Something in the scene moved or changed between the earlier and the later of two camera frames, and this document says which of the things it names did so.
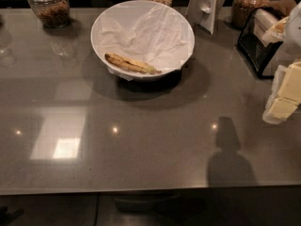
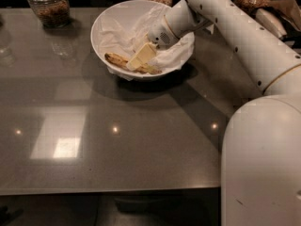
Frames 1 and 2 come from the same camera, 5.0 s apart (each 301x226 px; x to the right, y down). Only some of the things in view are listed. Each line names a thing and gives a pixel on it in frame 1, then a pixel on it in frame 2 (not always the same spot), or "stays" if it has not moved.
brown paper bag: x=285 y=6 stays
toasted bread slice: x=132 y=64 stays
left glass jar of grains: x=51 y=4 stays
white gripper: x=294 y=32 to x=160 y=34
